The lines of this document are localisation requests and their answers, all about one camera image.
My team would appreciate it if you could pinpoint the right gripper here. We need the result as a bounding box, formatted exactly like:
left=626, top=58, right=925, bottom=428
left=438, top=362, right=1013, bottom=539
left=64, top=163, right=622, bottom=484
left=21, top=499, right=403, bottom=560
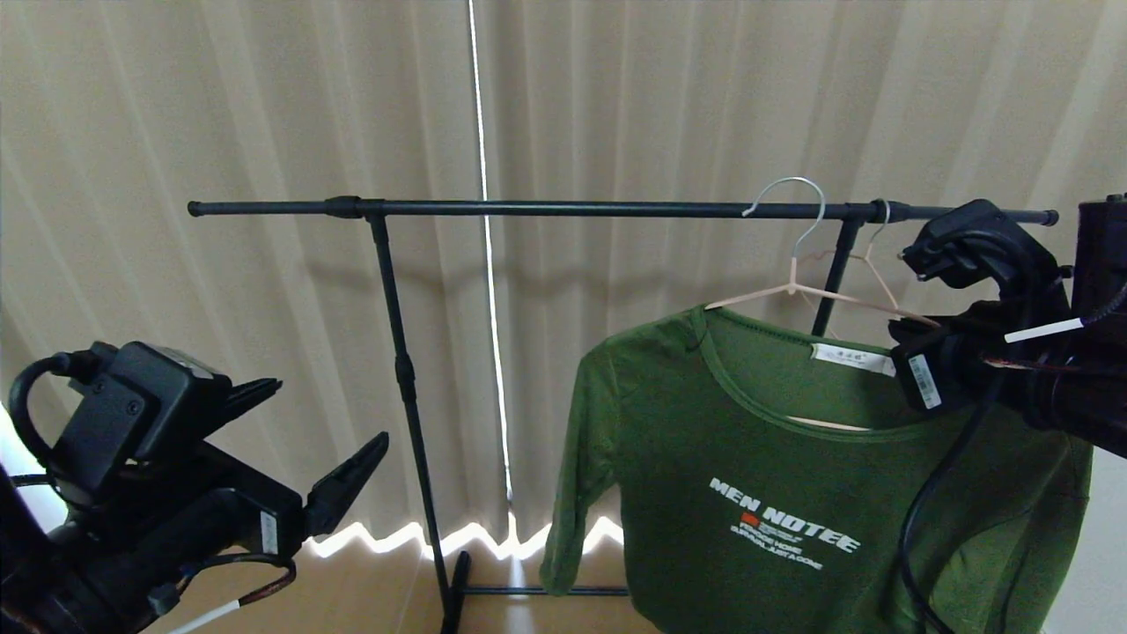
left=888, top=301, right=1027, bottom=412

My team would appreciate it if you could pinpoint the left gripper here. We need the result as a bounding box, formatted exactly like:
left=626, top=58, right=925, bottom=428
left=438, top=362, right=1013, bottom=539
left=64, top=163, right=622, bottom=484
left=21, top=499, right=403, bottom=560
left=53, top=379, right=390, bottom=608

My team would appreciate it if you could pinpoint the green long-sleeved shirt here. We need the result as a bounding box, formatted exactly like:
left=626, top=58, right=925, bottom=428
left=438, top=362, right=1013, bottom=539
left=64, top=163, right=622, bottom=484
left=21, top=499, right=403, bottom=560
left=539, top=305, right=1094, bottom=634

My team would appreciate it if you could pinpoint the black clothes rack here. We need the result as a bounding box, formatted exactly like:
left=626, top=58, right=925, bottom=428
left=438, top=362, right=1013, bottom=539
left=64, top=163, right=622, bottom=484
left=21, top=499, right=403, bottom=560
left=188, top=195, right=1060, bottom=634

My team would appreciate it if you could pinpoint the beige curtain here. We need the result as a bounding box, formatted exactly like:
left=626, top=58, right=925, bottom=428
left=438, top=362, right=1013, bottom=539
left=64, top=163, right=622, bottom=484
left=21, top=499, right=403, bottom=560
left=0, top=0, right=1127, bottom=608

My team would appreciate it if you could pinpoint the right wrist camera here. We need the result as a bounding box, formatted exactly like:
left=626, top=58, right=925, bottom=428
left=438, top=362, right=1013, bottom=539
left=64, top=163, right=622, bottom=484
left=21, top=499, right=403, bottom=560
left=900, top=199, right=1071, bottom=296

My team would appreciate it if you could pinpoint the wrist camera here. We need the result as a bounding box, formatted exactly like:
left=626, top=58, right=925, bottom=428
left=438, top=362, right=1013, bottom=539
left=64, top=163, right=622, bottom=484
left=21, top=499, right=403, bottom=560
left=48, top=342, right=234, bottom=507
left=900, top=199, right=1071, bottom=296

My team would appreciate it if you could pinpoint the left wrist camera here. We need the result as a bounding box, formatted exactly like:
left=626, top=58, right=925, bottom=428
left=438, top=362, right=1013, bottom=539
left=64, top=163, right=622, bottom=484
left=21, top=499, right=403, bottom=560
left=48, top=342, right=234, bottom=507

